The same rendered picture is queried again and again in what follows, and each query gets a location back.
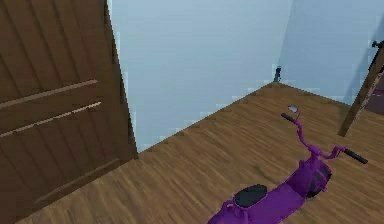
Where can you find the small black door stopper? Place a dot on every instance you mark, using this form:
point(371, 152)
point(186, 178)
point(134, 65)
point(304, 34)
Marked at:
point(277, 74)

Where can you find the brown wooden wardrobe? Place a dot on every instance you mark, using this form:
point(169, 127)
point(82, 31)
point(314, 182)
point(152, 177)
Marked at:
point(56, 100)

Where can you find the purple scooter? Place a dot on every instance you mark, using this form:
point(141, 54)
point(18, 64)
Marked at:
point(283, 196)

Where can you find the brown wooden room door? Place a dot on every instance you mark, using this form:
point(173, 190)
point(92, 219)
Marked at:
point(361, 96)

